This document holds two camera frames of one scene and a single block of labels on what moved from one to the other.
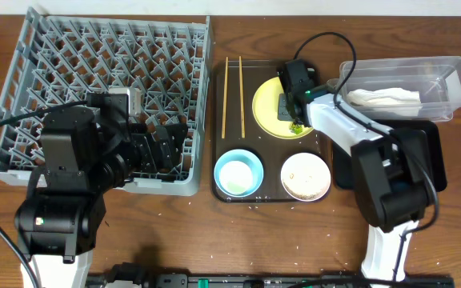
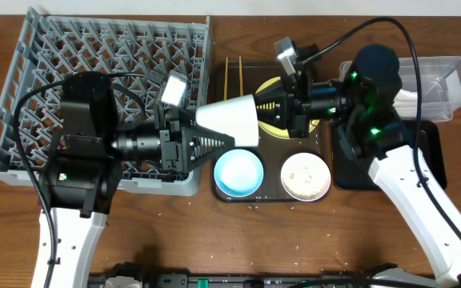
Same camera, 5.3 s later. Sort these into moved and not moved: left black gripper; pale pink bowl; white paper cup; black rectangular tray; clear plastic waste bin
Moved: left black gripper; white paper cup
Not moved: pale pink bowl; black rectangular tray; clear plastic waste bin
